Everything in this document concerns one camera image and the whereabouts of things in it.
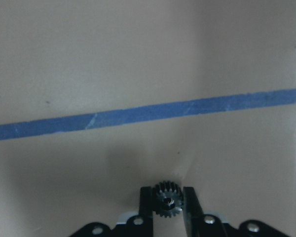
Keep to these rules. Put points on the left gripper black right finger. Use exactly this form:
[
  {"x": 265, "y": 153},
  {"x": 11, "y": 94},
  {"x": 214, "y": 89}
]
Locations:
[{"x": 192, "y": 212}]

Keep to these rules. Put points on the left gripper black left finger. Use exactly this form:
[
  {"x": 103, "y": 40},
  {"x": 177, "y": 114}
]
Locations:
[{"x": 145, "y": 211}]

